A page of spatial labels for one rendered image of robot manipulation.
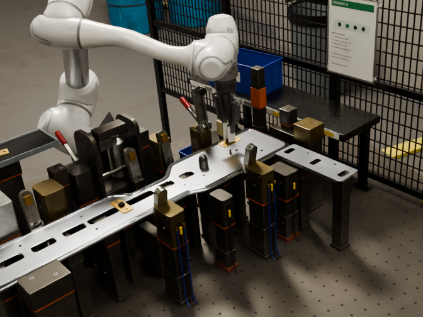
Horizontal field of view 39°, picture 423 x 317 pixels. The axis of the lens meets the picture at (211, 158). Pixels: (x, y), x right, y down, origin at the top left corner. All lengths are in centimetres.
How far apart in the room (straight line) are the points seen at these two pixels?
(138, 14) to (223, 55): 533
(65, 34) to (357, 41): 105
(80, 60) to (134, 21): 469
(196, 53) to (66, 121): 90
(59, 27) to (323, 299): 123
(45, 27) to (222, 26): 59
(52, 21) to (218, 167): 74
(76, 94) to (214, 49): 95
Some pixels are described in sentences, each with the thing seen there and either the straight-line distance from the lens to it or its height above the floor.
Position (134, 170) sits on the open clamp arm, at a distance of 204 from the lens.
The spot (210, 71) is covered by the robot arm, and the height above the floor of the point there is 140.
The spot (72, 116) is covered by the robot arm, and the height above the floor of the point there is 102.
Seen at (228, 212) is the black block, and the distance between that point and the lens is 191.
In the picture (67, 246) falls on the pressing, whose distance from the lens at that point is 178.
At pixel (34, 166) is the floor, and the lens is 447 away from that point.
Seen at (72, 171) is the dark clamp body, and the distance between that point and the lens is 199.
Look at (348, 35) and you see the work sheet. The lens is 232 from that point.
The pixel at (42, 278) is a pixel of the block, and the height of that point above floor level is 103.
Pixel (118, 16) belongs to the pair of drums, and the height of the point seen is 24.
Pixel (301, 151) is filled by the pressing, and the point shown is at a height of 100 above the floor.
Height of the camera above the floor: 201
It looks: 29 degrees down
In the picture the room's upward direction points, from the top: 5 degrees counter-clockwise
